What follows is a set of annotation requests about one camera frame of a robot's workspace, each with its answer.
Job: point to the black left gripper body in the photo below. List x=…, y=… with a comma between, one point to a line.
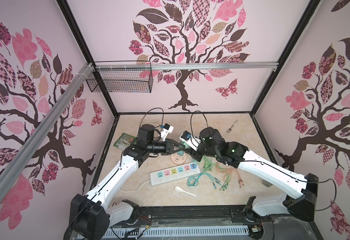
x=168, y=151

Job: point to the aluminium rail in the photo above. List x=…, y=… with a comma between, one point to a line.
x=194, y=66
x=19, y=162

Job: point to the glass jar black lid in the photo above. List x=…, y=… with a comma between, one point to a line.
x=266, y=183

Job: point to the green USB charger plug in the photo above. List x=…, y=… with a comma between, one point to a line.
x=187, y=145

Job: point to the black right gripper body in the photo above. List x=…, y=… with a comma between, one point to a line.
x=201, y=151

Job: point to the green snack packet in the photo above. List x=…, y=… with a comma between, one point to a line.
x=124, y=141

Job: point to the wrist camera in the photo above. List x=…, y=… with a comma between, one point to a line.
x=190, y=140
x=165, y=130

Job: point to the round pink power socket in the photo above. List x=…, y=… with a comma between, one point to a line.
x=178, y=159

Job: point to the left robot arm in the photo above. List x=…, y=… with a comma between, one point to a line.
x=91, y=214

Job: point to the aluminium rail back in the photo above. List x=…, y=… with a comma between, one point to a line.
x=194, y=66

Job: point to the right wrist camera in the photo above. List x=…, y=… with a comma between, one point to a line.
x=190, y=140

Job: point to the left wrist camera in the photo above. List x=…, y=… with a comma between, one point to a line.
x=165, y=130

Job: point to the white ceramic spoon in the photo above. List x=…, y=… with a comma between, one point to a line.
x=179, y=189

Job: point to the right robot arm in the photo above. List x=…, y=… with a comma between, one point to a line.
x=299, y=192

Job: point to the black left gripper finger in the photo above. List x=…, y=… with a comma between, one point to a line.
x=177, y=149
x=177, y=144

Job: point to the black wire basket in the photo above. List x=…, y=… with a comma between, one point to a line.
x=121, y=77

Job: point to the white multicolour power strip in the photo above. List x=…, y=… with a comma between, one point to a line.
x=174, y=173

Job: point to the metal fork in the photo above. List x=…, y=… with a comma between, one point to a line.
x=232, y=126

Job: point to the aluminium rail left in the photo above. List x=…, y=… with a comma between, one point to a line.
x=19, y=162

